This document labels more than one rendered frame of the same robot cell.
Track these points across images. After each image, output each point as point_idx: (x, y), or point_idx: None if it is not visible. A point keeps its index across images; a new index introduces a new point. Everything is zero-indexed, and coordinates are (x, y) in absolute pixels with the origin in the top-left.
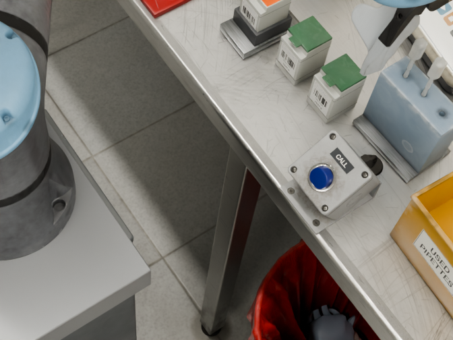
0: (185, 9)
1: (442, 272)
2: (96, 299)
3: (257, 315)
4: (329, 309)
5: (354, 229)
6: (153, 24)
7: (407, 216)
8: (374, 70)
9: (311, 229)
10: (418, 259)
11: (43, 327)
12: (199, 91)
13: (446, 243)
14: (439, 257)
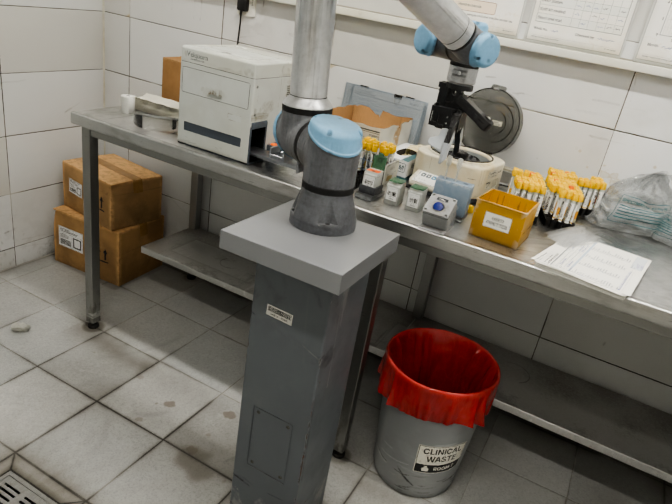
0: None
1: (500, 225)
2: (387, 241)
3: (394, 364)
4: None
5: (454, 233)
6: None
7: (476, 212)
8: (444, 158)
9: (439, 234)
10: (486, 231)
11: (375, 248)
12: (361, 210)
13: (499, 206)
14: (497, 218)
